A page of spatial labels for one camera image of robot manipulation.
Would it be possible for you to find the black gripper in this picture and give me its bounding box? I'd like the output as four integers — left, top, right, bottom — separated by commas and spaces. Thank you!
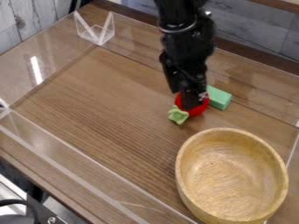
158, 17, 214, 110

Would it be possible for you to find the red toy strawberry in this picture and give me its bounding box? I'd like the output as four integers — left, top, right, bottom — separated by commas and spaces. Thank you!
168, 94, 210, 125

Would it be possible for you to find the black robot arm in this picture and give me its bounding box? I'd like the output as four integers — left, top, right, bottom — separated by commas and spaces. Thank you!
153, 0, 214, 110

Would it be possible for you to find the green rectangular block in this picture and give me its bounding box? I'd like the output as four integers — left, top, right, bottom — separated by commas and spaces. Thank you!
206, 86, 232, 110

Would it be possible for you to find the wooden bowl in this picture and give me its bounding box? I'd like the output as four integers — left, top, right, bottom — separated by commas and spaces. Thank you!
174, 128, 288, 224

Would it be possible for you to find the black metal stand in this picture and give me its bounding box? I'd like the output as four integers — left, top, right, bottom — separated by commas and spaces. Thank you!
0, 199, 65, 224

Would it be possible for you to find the clear acrylic enclosure wall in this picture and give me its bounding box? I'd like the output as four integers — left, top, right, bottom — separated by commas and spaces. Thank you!
0, 6, 299, 224

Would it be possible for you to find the clear acrylic corner bracket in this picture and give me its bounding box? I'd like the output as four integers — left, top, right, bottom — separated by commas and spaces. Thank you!
73, 11, 114, 46

